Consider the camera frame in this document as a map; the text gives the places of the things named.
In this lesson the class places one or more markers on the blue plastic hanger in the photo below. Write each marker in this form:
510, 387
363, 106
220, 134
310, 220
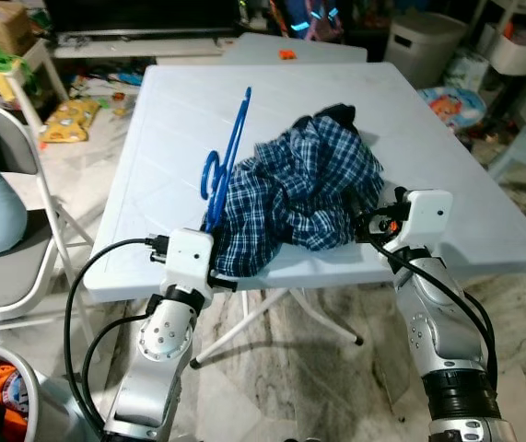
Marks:
234, 138

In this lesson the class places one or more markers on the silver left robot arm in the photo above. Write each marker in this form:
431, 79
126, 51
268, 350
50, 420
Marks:
161, 368

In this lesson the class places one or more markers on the white folding table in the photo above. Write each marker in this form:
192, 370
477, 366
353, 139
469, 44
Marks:
170, 120

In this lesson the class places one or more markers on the white ribbed bin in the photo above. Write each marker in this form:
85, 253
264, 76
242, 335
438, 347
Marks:
424, 51

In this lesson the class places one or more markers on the small orange block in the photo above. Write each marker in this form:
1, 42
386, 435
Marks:
286, 53

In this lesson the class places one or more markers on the white plastic bucket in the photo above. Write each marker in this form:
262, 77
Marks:
518, 57

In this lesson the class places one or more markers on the white laundry basket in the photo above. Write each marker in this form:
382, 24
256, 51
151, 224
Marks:
51, 414

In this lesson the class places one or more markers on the white grey folding chair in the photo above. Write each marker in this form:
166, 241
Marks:
5, 276

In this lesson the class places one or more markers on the small white table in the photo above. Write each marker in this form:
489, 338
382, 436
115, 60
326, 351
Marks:
253, 48

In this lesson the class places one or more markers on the yellow patterned play cushion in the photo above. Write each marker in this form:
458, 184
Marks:
69, 120

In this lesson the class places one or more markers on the white television stand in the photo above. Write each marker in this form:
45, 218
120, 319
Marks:
134, 46

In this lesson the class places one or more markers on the black flat television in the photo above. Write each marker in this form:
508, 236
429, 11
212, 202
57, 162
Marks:
143, 14

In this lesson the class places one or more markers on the green plastic toy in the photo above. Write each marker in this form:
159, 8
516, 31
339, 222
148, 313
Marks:
0, 61

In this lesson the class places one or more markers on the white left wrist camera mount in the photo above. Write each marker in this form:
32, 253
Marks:
189, 258

